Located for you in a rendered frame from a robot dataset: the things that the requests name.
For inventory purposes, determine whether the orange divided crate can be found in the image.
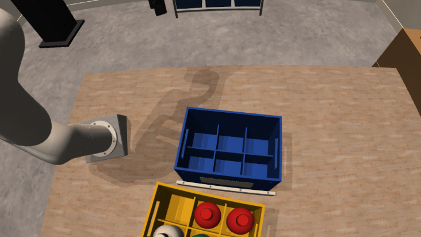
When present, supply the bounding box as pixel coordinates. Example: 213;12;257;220
140;182;265;237

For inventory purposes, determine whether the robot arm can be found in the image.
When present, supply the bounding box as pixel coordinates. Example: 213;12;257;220
0;8;117;165

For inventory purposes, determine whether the blue crate with dividers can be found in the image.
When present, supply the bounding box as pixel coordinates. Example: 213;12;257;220
174;107;282;191

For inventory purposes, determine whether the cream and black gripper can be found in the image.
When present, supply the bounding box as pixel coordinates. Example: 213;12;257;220
148;0;167;16

